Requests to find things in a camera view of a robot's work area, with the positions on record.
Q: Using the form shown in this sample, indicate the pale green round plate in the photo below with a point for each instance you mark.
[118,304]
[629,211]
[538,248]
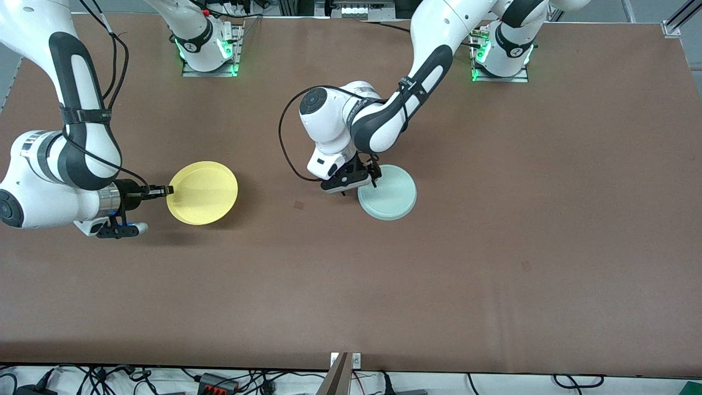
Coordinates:
[392,195]

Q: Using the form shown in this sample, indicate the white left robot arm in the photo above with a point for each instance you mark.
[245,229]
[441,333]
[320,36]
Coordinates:
[433,33]

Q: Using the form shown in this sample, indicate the yellow round plate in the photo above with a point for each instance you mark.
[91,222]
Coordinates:
[203,193]

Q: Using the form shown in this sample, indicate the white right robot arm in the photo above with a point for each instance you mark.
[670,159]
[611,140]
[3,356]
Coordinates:
[55,181]

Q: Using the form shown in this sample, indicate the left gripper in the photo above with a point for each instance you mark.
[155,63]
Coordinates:
[363,167]

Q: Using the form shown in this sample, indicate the aluminium frame profile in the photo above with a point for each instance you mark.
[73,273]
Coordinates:
[680,19]

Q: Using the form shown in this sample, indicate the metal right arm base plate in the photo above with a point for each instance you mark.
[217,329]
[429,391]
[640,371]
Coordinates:
[237,55]

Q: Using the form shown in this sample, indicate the grey connector block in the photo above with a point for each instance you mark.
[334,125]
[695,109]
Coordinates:
[364,11]

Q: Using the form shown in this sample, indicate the black red power strip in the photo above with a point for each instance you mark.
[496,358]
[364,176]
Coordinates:
[216,383]

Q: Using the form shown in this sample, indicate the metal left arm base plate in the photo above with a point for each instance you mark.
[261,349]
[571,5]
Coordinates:
[521,78]

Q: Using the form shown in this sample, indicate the slanted metal post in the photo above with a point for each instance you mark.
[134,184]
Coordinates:
[335,378]

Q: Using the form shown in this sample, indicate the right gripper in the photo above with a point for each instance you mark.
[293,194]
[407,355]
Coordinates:
[130,192]

